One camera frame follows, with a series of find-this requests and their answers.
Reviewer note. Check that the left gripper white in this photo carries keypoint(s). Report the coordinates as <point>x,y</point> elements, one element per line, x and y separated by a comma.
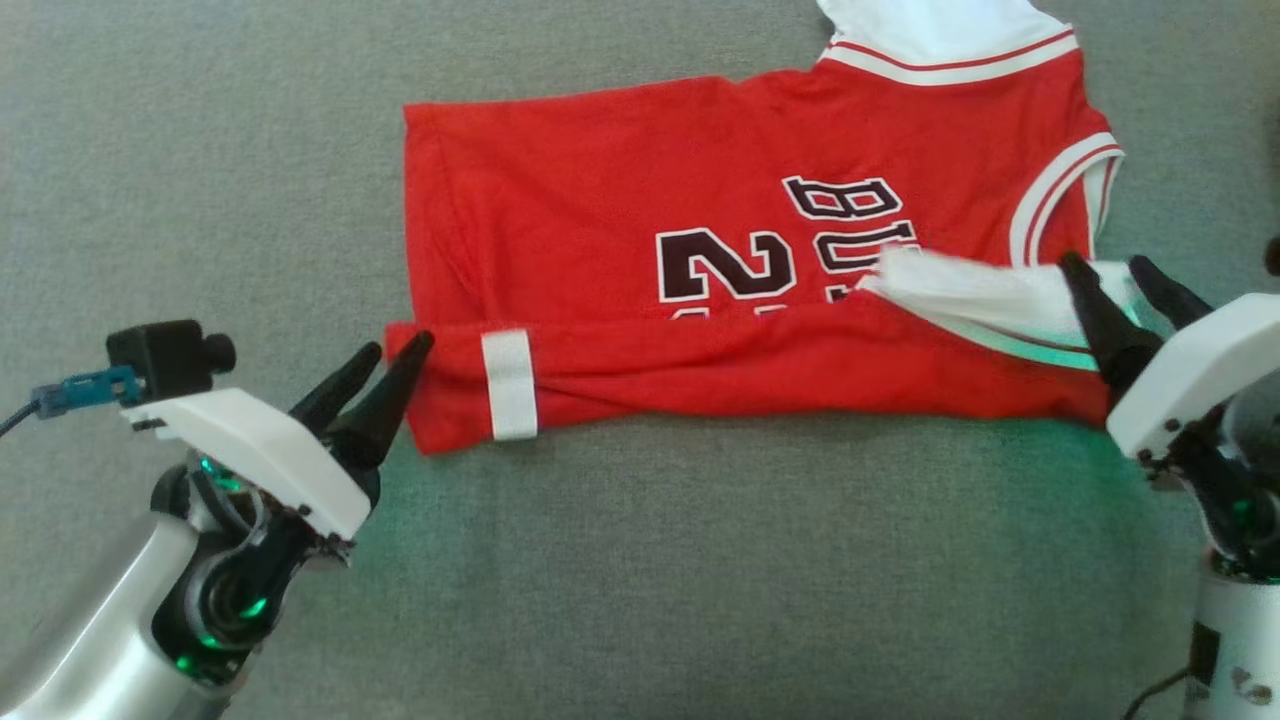
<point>260,450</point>

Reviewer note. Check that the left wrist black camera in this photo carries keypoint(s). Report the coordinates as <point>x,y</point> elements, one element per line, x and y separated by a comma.
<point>170,355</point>

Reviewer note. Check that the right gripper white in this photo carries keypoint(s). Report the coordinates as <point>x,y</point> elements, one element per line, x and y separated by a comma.
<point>1190,380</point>

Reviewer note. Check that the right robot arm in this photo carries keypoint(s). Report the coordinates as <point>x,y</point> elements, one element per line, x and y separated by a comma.
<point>1240,560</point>

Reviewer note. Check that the red basketball jersey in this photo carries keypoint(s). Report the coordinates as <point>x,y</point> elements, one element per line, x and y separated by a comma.
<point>650,220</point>

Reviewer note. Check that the grey fabric sofa seat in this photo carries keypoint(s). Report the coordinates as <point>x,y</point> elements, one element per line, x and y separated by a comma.
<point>700,580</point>

